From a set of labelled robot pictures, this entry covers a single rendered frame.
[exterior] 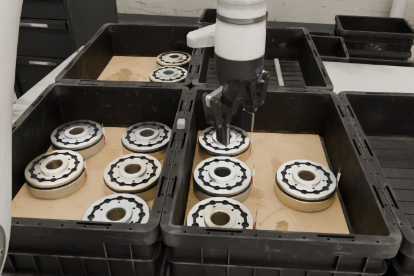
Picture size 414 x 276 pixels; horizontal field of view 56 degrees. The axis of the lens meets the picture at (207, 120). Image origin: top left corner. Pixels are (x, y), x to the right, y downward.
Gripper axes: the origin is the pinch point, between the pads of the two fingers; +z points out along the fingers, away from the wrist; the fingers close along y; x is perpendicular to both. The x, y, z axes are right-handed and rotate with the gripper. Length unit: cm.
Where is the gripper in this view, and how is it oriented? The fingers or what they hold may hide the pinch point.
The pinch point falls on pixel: (235, 129)
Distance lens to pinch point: 66.0
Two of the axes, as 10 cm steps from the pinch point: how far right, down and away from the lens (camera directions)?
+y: 7.1, -3.8, 5.9
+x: -7.0, -3.8, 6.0
